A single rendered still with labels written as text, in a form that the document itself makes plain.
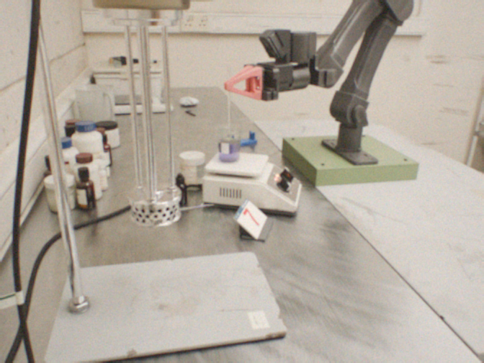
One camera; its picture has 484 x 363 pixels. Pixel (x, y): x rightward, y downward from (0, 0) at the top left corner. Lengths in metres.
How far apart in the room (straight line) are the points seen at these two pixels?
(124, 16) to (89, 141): 0.65
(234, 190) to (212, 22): 1.54
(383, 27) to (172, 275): 0.77
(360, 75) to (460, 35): 1.92
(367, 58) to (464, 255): 0.52
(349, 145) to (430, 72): 1.83
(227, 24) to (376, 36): 1.32
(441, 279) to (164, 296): 0.44
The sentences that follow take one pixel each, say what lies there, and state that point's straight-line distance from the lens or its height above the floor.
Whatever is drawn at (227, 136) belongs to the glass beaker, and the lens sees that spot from 0.87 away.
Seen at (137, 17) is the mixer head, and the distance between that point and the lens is 0.46.
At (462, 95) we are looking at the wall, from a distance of 3.08.
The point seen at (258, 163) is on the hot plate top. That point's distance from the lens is 0.90.
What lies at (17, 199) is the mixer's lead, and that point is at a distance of 0.44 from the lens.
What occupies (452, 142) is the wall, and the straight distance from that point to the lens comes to 3.14.
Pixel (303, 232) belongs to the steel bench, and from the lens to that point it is 0.82.
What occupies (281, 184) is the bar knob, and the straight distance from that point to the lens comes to 0.88.
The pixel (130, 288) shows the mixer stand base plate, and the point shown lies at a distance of 0.66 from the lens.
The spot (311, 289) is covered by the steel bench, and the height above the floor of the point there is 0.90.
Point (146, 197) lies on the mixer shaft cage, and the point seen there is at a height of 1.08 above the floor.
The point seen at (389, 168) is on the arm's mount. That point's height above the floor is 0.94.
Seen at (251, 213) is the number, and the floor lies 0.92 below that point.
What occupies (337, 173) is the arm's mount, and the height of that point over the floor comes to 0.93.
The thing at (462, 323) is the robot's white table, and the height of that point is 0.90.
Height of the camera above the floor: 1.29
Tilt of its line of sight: 22 degrees down
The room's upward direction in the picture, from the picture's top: 1 degrees clockwise
